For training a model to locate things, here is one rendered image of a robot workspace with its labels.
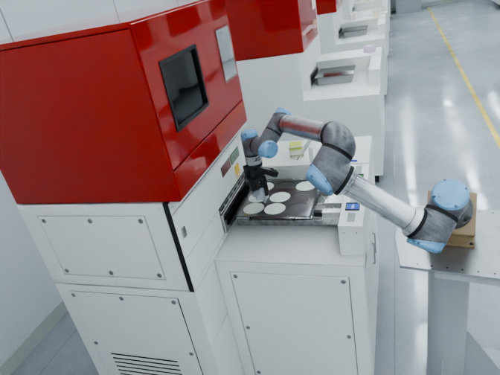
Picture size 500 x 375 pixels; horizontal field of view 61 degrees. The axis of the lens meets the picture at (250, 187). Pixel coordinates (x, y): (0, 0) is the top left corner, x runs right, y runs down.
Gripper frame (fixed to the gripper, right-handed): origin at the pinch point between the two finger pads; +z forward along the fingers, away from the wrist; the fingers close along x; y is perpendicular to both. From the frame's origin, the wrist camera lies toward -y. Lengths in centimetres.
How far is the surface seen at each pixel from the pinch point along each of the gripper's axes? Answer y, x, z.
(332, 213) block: -18.2, 28.6, 1.9
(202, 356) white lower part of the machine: 52, 26, 47
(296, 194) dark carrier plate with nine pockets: -15.2, 2.3, 2.1
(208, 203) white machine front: 28.9, 8.7, -13.3
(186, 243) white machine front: 45, 28, -11
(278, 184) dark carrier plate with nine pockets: -13.4, -13.0, 2.1
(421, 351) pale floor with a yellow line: -52, 44, 92
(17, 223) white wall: 123, -109, 16
